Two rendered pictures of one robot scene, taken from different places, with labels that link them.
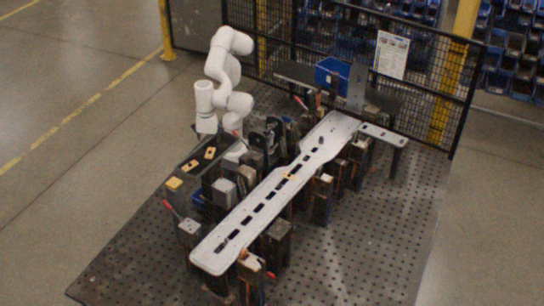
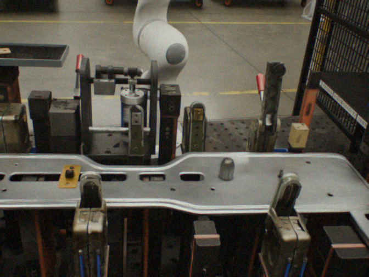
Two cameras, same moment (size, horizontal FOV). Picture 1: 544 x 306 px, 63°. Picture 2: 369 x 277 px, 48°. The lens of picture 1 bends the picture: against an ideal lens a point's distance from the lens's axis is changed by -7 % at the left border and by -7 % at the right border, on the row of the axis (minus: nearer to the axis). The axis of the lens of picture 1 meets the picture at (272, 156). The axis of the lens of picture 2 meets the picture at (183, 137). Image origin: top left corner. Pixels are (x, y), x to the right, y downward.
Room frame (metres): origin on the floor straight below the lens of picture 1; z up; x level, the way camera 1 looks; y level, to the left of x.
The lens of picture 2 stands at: (1.53, -0.78, 1.51)
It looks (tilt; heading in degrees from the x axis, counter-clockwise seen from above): 29 degrees down; 48
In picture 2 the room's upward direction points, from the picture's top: 4 degrees clockwise
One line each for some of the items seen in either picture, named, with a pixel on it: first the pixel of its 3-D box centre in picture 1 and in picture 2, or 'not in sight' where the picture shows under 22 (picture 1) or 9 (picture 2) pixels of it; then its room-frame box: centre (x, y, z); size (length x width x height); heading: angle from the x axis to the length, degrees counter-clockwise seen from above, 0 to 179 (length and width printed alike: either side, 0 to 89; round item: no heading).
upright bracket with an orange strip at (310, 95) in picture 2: (316, 121); (295, 159); (2.39, -0.27, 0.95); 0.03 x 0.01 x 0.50; 146
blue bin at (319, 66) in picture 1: (339, 76); not in sight; (2.68, -0.43, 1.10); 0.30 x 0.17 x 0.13; 47
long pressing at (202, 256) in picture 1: (287, 179); (59, 180); (1.81, -0.08, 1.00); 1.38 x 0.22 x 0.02; 146
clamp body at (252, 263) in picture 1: (252, 284); not in sight; (1.24, 0.08, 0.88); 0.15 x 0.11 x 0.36; 56
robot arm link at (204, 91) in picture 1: (205, 95); not in sight; (1.82, 0.31, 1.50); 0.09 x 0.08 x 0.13; 77
